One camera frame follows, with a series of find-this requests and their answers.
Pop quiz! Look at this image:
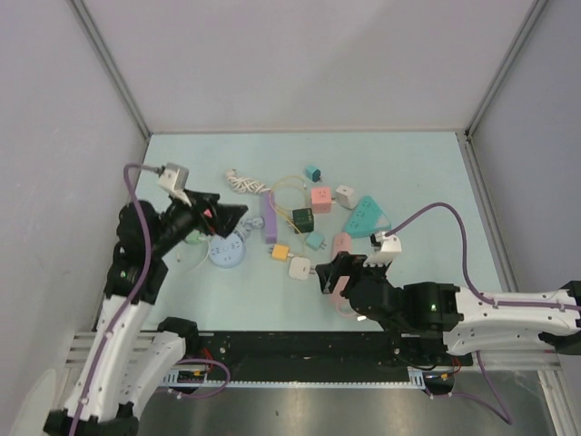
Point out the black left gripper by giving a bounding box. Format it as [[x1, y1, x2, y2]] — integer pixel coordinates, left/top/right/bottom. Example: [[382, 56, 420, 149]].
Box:
[[151, 186, 247, 256]]

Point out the pink power strip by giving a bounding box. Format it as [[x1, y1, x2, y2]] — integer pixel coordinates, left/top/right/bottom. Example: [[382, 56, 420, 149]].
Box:
[[331, 232, 352, 315]]

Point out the blue round socket base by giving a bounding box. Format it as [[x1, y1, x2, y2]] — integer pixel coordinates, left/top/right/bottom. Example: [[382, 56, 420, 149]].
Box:
[[209, 233, 245, 269]]

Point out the green small adapter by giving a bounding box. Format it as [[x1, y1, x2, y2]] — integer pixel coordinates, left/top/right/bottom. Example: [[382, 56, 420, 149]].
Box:
[[184, 231, 205, 244]]

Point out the purple socket block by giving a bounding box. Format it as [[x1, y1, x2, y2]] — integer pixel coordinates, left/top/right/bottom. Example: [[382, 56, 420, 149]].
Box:
[[261, 191, 278, 244]]

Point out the white charger plug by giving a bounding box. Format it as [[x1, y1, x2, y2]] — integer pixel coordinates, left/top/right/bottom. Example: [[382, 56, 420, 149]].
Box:
[[288, 256, 316, 281]]

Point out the teal power strip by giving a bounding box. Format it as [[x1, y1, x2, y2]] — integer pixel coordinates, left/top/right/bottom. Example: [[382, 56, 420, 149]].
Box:
[[343, 195, 391, 238]]

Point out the dark green charger block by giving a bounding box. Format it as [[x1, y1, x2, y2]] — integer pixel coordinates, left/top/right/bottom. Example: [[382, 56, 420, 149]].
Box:
[[291, 207, 314, 233]]

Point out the yellow plug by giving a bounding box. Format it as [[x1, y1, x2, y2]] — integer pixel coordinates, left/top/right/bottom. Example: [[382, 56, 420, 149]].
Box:
[[269, 243, 294, 262]]

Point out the pink cube socket adapter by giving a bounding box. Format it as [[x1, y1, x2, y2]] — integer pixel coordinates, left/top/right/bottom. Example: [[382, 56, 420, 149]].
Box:
[[310, 186, 334, 214]]

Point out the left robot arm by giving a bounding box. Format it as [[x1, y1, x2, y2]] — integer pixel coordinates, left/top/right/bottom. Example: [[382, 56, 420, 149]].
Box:
[[44, 190, 248, 435]]

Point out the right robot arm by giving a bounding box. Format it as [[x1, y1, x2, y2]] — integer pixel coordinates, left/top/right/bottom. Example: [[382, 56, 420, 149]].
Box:
[[315, 252, 580, 364]]

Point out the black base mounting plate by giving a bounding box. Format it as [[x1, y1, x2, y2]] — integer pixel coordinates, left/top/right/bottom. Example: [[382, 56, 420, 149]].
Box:
[[186, 331, 473, 369]]

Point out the white coiled cable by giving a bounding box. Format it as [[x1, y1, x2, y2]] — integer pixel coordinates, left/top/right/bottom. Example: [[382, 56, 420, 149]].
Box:
[[223, 166, 272, 195]]

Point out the pink coiled power cord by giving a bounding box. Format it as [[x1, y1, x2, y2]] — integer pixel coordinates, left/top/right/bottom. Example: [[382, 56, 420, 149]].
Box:
[[335, 304, 369, 323]]

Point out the thin yellow cable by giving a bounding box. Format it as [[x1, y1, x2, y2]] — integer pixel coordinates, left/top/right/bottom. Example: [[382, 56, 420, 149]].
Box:
[[267, 176, 314, 255]]

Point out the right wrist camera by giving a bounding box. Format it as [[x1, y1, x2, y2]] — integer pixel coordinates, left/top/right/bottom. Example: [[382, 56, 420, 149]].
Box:
[[364, 231, 402, 267]]

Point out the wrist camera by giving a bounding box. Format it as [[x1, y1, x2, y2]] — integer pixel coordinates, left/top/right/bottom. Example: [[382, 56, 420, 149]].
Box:
[[364, 231, 402, 267], [157, 163, 192, 205]]

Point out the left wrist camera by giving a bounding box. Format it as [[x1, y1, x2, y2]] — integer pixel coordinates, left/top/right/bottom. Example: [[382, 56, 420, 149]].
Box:
[[157, 163, 192, 205]]

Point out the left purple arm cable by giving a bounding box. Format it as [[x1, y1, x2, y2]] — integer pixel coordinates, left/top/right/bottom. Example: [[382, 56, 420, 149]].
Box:
[[67, 162, 231, 436]]

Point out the blue cable duct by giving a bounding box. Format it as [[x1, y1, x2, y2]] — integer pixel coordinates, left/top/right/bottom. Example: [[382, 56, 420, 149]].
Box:
[[159, 365, 456, 393]]

